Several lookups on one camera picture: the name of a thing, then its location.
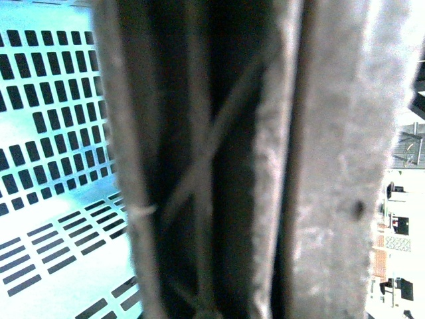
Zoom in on light blue plastic basket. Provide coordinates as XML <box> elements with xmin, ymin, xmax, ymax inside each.
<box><xmin>1</xmin><ymin>1</ymin><xmax>143</xmax><ymax>318</ymax></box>

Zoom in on brown basket handle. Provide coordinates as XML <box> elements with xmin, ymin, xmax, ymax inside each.
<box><xmin>92</xmin><ymin>1</ymin><xmax>424</xmax><ymax>318</ymax></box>

